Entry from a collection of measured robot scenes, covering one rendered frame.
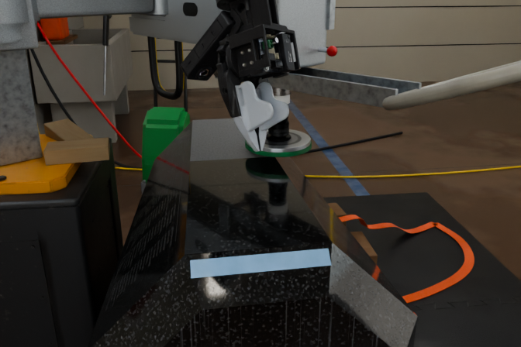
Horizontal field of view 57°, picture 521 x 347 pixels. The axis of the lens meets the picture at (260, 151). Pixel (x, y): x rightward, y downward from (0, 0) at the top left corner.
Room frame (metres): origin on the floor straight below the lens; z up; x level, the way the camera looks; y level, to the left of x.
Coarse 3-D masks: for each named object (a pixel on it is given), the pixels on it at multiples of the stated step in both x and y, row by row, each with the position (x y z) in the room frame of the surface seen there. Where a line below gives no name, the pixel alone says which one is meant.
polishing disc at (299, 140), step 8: (296, 136) 1.53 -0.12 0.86; (304, 136) 1.53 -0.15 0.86; (248, 144) 1.47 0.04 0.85; (264, 144) 1.45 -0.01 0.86; (272, 144) 1.45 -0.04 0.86; (280, 144) 1.45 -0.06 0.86; (288, 144) 1.45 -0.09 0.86; (296, 144) 1.45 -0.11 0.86; (304, 144) 1.45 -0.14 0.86; (272, 152) 1.41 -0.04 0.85; (280, 152) 1.41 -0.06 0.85
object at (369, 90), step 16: (272, 80) 1.45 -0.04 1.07; (288, 80) 1.40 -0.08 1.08; (304, 80) 1.35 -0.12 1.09; (320, 80) 1.31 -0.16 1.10; (336, 80) 1.28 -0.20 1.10; (352, 80) 1.37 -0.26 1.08; (368, 80) 1.33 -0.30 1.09; (384, 80) 1.29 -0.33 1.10; (400, 80) 1.26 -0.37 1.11; (336, 96) 1.27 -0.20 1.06; (352, 96) 1.23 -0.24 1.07; (368, 96) 1.19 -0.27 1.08; (384, 96) 1.16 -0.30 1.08
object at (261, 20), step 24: (216, 0) 0.66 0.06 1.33; (240, 0) 0.66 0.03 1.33; (264, 0) 0.63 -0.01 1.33; (240, 24) 0.65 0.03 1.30; (264, 24) 0.62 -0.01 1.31; (240, 48) 0.63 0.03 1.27; (264, 48) 0.59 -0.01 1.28; (288, 48) 0.64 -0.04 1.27; (240, 72) 0.62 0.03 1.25; (264, 72) 0.60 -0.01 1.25
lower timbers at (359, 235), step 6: (330, 204) 2.57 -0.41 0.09; (336, 204) 2.57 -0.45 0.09; (336, 210) 2.50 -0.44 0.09; (342, 210) 2.50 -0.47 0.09; (354, 234) 2.20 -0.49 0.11; (360, 234) 2.20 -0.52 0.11; (360, 240) 2.14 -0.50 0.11; (366, 240) 2.14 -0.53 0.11; (366, 246) 2.08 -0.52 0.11; (366, 252) 2.03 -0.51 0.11; (372, 252) 2.03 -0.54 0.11; (372, 258) 1.99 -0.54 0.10
